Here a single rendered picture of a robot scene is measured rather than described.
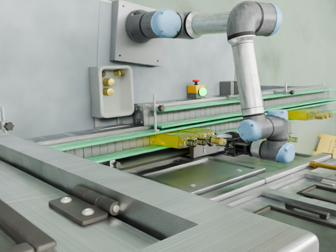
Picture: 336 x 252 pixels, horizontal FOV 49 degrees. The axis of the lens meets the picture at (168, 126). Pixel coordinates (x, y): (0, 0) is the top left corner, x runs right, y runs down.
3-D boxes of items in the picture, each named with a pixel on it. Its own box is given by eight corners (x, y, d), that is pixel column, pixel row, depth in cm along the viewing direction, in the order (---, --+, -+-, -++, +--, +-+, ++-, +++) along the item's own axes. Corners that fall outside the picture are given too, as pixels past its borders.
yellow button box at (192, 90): (186, 98, 204) (196, 98, 199) (186, 84, 203) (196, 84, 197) (195, 97, 209) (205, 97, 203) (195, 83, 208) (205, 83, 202)
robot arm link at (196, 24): (162, 11, 167) (263, -2, 125) (187, 14, 176) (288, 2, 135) (162, 39, 169) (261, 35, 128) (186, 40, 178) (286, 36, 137)
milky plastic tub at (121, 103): (91, 117, 166) (102, 118, 159) (88, 66, 162) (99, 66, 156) (124, 113, 177) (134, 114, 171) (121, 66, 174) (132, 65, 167)
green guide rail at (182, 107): (150, 111, 171) (161, 112, 165) (150, 108, 171) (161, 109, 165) (328, 89, 284) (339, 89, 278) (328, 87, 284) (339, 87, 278)
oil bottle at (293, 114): (279, 118, 244) (321, 122, 223) (279, 110, 243) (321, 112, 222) (284, 117, 247) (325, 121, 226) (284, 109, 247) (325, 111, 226)
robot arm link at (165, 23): (140, 10, 160) (159, 6, 149) (164, 12, 168) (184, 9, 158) (140, 38, 162) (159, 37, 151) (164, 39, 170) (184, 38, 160)
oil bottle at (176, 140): (150, 143, 173) (182, 149, 157) (150, 131, 173) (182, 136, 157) (159, 141, 177) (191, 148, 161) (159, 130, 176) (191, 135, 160)
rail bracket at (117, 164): (97, 173, 156) (115, 179, 146) (96, 157, 155) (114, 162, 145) (105, 171, 159) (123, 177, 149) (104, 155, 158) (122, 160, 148)
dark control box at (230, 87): (219, 94, 222) (230, 95, 216) (219, 81, 221) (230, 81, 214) (228, 93, 227) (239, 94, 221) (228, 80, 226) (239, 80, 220)
